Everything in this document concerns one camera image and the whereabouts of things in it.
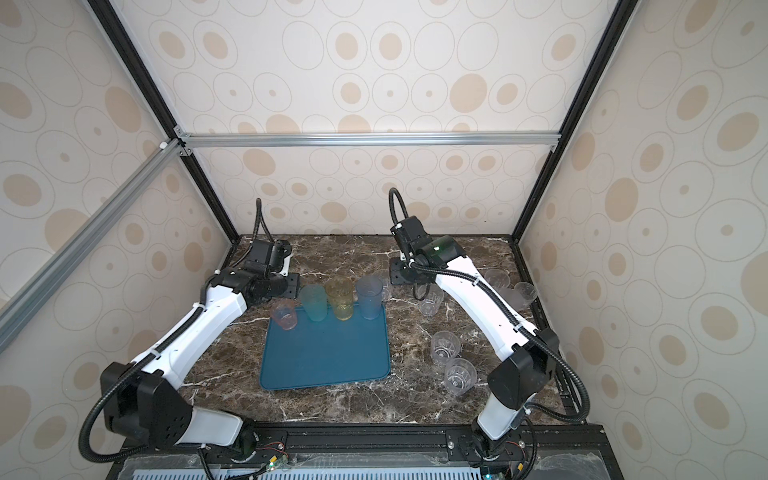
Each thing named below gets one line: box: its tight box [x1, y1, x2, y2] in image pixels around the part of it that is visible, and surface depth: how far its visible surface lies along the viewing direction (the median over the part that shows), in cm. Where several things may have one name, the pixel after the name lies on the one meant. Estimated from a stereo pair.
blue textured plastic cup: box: [356, 275, 383, 321], surface depth 97 cm
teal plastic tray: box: [260, 304, 391, 390], surface depth 92 cm
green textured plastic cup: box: [300, 284, 327, 322], surface depth 96 cm
